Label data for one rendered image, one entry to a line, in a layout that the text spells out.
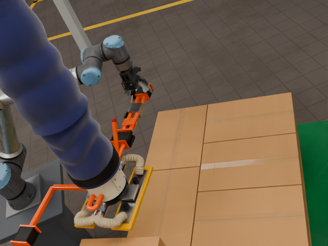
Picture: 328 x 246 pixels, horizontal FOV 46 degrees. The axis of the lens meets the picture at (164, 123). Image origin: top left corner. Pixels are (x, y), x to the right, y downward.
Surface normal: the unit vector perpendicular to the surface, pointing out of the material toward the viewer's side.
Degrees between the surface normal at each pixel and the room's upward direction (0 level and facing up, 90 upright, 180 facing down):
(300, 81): 0
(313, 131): 0
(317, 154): 0
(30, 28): 88
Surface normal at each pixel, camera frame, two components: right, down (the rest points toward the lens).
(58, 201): -0.33, -0.71
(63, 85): 0.72, -0.07
